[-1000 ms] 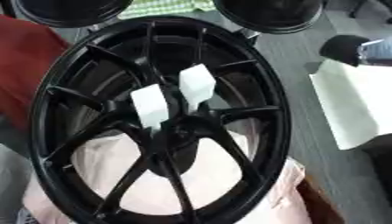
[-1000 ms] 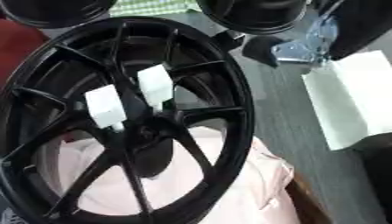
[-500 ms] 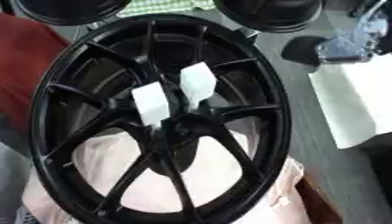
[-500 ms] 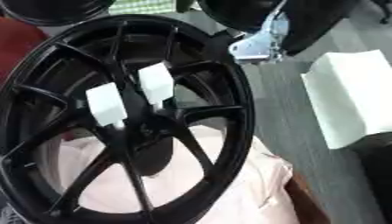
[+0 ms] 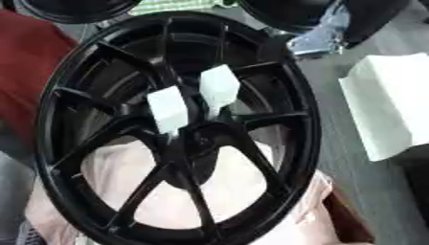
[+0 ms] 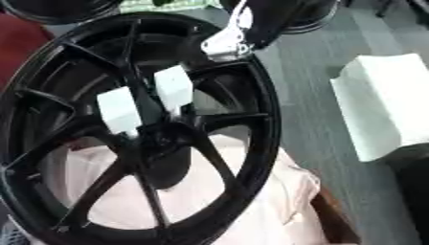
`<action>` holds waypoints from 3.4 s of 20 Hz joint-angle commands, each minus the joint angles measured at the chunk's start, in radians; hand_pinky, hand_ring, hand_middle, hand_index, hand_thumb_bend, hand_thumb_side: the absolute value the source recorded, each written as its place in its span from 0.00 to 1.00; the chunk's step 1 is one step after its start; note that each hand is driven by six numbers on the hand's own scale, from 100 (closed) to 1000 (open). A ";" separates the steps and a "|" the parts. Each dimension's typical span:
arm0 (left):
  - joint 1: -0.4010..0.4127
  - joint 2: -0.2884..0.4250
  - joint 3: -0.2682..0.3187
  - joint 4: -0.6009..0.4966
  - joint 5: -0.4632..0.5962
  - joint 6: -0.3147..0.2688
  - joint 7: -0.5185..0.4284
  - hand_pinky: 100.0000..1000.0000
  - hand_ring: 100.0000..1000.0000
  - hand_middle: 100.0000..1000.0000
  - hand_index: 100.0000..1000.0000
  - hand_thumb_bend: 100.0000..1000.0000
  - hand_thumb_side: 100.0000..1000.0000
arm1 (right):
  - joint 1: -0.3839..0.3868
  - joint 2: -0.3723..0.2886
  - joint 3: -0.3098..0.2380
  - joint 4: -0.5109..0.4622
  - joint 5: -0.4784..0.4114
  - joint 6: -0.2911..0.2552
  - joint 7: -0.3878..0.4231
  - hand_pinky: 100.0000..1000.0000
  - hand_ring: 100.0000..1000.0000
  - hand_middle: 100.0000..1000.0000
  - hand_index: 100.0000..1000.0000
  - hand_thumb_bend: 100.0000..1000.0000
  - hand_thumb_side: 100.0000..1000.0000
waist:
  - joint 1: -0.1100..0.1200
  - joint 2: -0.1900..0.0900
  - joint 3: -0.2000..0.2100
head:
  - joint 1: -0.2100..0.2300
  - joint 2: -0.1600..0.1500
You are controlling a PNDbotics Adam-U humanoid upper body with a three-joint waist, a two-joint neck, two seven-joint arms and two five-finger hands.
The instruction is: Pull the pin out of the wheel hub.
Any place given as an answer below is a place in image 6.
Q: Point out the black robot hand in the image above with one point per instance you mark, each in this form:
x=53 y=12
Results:
x=268 y=25

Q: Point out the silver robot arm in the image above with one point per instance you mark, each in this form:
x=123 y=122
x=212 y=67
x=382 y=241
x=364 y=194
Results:
x=226 y=40

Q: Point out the black round wheel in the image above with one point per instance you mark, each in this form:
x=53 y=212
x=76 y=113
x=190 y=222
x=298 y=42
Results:
x=56 y=12
x=315 y=16

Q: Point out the black spoked wheel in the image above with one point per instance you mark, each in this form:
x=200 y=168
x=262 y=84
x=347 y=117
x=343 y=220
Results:
x=263 y=105

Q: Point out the white foam block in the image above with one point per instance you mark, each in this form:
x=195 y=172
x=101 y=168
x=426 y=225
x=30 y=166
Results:
x=380 y=105

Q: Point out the pale pink cloth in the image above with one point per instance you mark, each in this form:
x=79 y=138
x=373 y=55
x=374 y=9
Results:
x=268 y=197

